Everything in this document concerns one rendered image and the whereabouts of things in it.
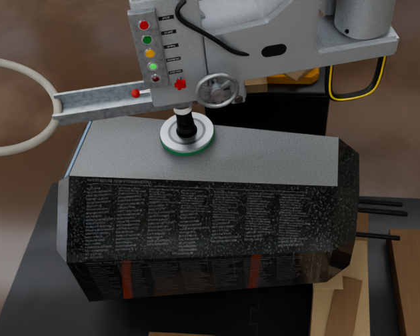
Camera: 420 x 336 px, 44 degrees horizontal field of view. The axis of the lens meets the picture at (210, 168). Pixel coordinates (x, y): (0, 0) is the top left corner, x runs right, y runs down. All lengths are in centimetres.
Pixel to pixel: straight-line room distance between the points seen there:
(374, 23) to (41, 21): 332
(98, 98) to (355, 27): 94
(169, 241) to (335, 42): 95
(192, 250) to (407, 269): 111
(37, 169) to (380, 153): 208
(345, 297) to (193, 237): 76
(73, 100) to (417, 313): 173
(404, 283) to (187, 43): 156
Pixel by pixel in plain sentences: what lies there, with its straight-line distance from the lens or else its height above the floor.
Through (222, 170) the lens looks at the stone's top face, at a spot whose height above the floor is 86.
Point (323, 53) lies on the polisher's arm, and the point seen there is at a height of 127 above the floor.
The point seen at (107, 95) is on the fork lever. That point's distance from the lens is 198.
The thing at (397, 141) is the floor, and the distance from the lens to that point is 334.
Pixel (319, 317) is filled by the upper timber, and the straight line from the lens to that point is 236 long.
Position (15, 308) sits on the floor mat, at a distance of 289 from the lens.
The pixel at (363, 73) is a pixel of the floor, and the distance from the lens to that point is 375.
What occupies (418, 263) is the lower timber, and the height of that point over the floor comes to 12.
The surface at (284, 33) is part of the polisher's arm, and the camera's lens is 173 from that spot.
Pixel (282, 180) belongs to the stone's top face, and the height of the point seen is 86.
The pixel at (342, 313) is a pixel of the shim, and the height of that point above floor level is 25.
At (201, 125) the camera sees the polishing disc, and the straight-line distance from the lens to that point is 208.
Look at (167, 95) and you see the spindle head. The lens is 179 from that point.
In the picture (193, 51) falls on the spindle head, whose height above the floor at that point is 137.
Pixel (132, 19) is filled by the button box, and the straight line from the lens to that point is 158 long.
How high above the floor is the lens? 239
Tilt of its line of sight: 50 degrees down
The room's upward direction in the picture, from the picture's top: 8 degrees counter-clockwise
